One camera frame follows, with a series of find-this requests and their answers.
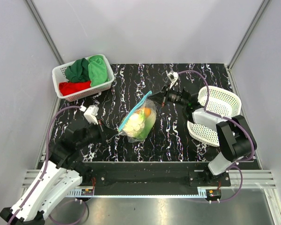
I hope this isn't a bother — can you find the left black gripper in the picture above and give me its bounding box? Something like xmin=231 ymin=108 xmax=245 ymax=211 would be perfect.
xmin=77 ymin=118 xmax=118 ymax=149

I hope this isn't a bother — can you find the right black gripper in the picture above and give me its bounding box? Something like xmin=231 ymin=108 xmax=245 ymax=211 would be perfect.
xmin=148 ymin=82 xmax=188 ymax=107

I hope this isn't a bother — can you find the clear zip top bag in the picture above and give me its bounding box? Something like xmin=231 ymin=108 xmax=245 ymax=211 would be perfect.
xmin=118 ymin=91 xmax=156 ymax=143

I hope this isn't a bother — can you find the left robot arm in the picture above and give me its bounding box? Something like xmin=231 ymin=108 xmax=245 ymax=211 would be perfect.
xmin=0 ymin=120 xmax=118 ymax=225

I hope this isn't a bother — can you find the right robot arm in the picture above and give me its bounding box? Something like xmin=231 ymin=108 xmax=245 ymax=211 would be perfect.
xmin=149 ymin=86 xmax=257 ymax=186

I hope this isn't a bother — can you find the fake orange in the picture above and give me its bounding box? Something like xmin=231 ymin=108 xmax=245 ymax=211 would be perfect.
xmin=143 ymin=107 xmax=152 ymax=117

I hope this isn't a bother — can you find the fake white cauliflower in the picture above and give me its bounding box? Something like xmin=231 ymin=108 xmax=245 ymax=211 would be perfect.
xmin=123 ymin=113 xmax=145 ymax=137

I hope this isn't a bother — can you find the white oval basket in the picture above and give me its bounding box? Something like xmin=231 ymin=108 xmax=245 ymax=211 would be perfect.
xmin=187 ymin=86 xmax=242 ymax=147

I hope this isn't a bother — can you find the white rectangular basket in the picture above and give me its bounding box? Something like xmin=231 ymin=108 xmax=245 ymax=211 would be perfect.
xmin=52 ymin=54 xmax=115 ymax=102

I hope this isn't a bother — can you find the red cloth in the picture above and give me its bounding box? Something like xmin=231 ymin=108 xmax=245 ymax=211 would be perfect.
xmin=59 ymin=81 xmax=91 ymax=96

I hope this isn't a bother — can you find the light green cloth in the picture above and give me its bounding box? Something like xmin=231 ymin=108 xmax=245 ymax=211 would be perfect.
xmin=88 ymin=55 xmax=108 ymax=87

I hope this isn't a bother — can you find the dark green cloth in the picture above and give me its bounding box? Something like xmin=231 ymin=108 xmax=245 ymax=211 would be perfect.
xmin=65 ymin=58 xmax=90 ymax=83

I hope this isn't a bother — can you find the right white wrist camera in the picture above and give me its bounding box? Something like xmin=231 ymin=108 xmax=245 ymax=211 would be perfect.
xmin=167 ymin=71 xmax=179 ymax=89

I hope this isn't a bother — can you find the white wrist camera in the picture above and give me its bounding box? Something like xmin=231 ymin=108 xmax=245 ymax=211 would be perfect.
xmin=80 ymin=105 xmax=99 ymax=125
xmin=167 ymin=71 xmax=179 ymax=89

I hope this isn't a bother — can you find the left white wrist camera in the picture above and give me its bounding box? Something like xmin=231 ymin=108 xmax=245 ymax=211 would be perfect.
xmin=80 ymin=105 xmax=99 ymax=125

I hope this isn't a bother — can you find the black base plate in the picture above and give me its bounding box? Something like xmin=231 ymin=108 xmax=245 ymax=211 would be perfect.
xmin=79 ymin=162 xmax=263 ymax=198

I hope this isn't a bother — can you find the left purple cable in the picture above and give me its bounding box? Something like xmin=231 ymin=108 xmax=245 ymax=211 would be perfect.
xmin=9 ymin=105 xmax=89 ymax=224

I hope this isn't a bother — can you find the purple cable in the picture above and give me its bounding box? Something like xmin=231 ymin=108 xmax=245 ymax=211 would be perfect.
xmin=9 ymin=105 xmax=89 ymax=224
xmin=177 ymin=70 xmax=257 ymax=202

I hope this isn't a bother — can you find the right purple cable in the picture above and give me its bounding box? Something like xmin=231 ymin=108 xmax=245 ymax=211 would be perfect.
xmin=177 ymin=70 xmax=257 ymax=202

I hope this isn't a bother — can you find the right aluminium frame post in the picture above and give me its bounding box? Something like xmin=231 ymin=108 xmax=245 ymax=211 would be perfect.
xmin=227 ymin=0 xmax=271 ymax=70

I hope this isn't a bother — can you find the aluminium frame post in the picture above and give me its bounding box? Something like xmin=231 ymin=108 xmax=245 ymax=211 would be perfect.
xmin=227 ymin=0 xmax=271 ymax=70
xmin=24 ymin=0 xmax=64 ymax=65

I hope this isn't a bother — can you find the left aluminium frame post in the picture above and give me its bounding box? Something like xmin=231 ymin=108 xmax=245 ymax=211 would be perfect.
xmin=24 ymin=0 xmax=64 ymax=65

